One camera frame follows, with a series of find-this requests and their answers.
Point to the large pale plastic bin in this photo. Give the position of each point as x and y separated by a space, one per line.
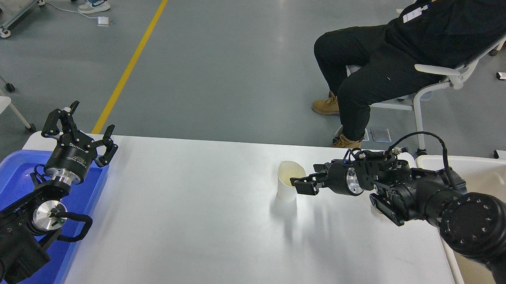
493 176

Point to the seated person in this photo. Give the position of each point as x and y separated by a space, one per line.
436 39

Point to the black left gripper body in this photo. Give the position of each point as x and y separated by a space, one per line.
71 158

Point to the white power adapter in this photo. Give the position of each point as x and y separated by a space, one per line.
104 21

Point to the grey foot pedal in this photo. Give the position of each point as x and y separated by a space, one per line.
380 135
366 134

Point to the grey wheeled platform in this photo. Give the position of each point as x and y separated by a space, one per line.
18 0

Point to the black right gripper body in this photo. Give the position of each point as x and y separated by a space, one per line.
337 179

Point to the blue plastic tray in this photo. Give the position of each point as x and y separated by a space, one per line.
8 181

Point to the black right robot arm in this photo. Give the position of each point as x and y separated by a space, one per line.
469 222

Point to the white paper cup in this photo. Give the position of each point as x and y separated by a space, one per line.
284 192

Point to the white office chair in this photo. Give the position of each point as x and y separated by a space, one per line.
438 70

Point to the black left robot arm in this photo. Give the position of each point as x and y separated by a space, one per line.
9 242

